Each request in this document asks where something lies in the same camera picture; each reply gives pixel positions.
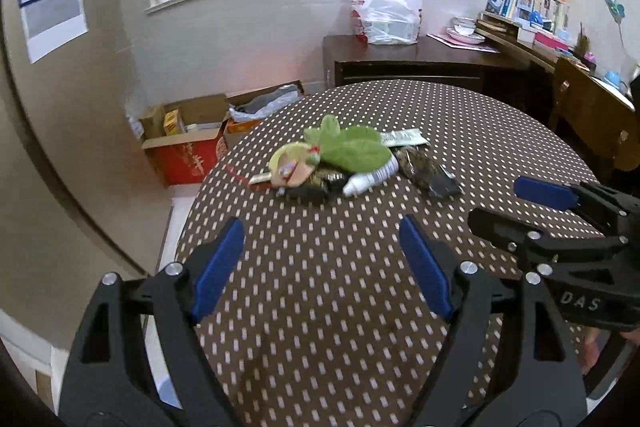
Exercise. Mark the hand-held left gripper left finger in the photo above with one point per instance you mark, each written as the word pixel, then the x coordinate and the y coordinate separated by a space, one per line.
pixel 220 267

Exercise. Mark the green plush toy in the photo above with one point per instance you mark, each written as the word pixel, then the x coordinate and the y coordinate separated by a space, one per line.
pixel 350 147

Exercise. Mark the dark crinkled packet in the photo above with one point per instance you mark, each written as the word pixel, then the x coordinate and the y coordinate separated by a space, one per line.
pixel 425 169

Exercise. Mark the red-fronted cardboard box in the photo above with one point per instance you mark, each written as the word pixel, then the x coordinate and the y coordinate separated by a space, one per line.
pixel 185 157

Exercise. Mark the pink paper sheet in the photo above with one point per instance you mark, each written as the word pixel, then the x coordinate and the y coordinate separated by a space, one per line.
pixel 487 48

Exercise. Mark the white-framed grey paper sheet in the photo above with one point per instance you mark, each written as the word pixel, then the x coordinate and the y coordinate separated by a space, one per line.
pixel 55 24

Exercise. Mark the yellow small box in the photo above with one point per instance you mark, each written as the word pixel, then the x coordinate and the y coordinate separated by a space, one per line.
pixel 173 122

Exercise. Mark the orange small box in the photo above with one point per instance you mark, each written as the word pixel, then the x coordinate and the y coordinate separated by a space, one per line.
pixel 240 132

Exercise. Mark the pink plate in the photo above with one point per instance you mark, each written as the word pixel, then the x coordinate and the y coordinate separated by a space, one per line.
pixel 467 38

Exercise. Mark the white squeeze tube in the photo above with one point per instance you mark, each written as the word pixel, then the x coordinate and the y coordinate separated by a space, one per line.
pixel 367 179

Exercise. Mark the light blue cup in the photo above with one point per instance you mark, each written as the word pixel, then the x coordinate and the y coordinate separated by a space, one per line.
pixel 613 78

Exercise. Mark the row of books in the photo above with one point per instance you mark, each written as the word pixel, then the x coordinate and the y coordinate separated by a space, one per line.
pixel 530 7

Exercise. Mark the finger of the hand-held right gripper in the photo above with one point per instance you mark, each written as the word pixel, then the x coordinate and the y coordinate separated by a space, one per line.
pixel 500 227
pixel 545 194

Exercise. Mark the small black wrapper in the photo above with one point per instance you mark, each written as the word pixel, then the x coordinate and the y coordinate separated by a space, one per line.
pixel 305 193

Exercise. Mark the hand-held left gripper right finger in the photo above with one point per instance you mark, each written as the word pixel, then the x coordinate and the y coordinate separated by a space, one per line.
pixel 425 267

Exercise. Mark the gold brown wrapper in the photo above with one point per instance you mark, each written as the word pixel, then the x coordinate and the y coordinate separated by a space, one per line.
pixel 325 178

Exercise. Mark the wooden chair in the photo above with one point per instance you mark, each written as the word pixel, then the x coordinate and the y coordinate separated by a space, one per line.
pixel 590 107

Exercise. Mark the pen holder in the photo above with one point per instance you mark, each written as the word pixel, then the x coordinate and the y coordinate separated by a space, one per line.
pixel 582 44

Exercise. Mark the silver sachet packet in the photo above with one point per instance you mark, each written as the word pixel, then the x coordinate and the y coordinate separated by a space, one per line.
pixel 402 138

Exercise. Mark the brown open cardboard box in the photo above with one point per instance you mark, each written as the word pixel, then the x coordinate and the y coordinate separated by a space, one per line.
pixel 245 96

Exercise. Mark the blue butterfly decoration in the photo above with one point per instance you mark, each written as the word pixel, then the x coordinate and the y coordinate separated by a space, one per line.
pixel 614 7

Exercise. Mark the white plastic bag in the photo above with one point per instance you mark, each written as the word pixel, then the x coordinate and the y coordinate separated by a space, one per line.
pixel 387 12

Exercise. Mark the grey crumpled plastic bag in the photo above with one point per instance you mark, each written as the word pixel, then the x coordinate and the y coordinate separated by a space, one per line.
pixel 270 104

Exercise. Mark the glass bowl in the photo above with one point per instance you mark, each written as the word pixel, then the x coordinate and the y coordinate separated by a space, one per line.
pixel 464 24

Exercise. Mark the dark wooden cabinet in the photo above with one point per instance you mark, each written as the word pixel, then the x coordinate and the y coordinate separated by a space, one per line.
pixel 400 62

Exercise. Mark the brown polka dot tablecloth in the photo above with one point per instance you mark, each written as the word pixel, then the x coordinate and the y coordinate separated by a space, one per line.
pixel 325 282

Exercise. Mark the person's right hand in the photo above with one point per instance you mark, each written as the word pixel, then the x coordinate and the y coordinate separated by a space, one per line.
pixel 592 349

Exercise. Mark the wooden desk shelf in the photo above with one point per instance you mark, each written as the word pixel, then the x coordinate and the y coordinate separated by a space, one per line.
pixel 530 49

